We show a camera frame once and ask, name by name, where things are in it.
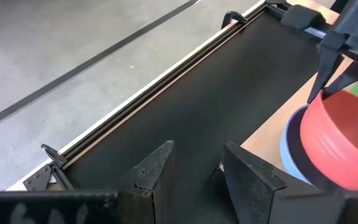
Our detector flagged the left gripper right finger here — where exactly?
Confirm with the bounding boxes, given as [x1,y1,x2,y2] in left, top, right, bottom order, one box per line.
[221,140,288,224]

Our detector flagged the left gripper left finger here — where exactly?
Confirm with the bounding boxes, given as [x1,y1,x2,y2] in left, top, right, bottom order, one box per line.
[109,139,176,224]

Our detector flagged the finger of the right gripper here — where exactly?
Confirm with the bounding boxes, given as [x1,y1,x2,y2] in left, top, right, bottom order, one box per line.
[306,46,344,105]
[321,60,358,98]

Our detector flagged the blue bowl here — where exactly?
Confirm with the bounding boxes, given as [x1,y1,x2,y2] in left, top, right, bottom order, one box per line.
[279,104,326,187]

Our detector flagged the red bowl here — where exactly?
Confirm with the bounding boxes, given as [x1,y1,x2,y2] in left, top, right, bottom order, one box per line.
[299,89,358,191]

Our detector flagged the black table mat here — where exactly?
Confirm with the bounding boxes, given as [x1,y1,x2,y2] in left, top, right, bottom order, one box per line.
[63,9,323,224]
[22,0,287,192]

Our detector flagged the black table clamp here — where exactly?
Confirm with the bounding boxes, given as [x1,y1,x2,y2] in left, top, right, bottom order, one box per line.
[40,143,70,169]
[221,11,249,30]

